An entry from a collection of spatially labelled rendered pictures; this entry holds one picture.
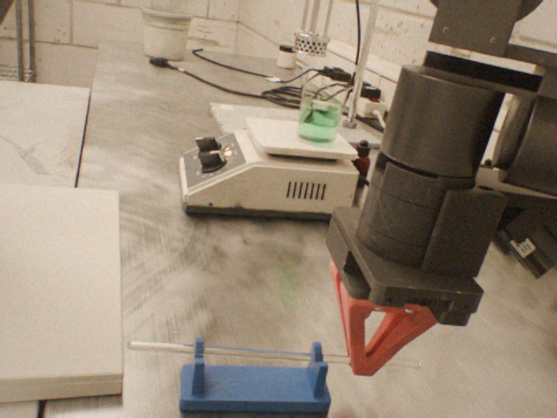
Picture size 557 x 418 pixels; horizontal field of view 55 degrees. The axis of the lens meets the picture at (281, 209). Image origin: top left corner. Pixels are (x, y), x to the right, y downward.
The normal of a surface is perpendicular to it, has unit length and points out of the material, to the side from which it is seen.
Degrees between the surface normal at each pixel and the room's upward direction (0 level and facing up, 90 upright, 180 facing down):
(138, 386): 0
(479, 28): 88
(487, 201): 90
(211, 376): 0
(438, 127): 89
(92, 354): 2
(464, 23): 88
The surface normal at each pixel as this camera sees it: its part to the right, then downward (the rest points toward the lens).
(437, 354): 0.15, -0.91
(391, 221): -0.55, 0.22
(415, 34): -0.95, -0.03
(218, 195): 0.21, 0.42
